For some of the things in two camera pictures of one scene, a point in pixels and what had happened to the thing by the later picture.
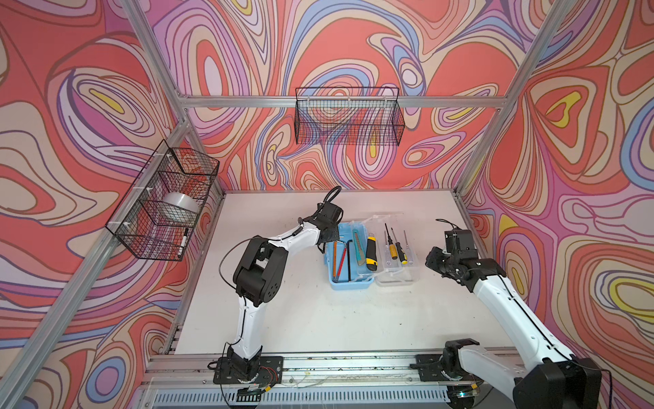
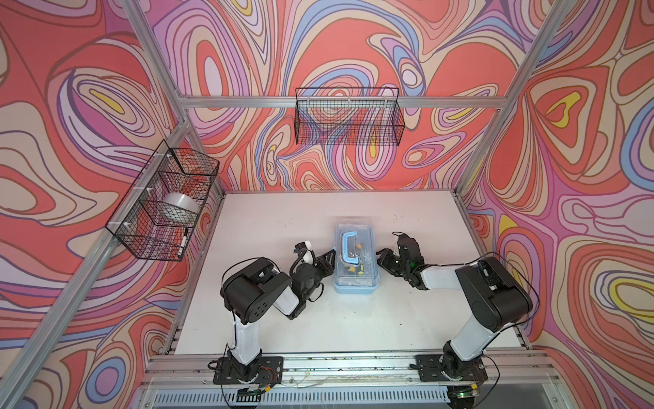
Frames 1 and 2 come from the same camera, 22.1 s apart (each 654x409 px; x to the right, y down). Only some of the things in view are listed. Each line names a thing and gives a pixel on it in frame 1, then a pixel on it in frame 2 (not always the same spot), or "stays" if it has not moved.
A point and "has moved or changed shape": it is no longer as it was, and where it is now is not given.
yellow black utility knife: [370, 259] to [359, 269]
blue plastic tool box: [349, 259] has moved or changed shape
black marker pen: [183, 244] stays
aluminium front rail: [353, 379] stays
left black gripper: [335, 233] to [323, 267]
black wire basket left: [157, 216] stays
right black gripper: [431, 260] to [383, 257]
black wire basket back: [352, 116] stays
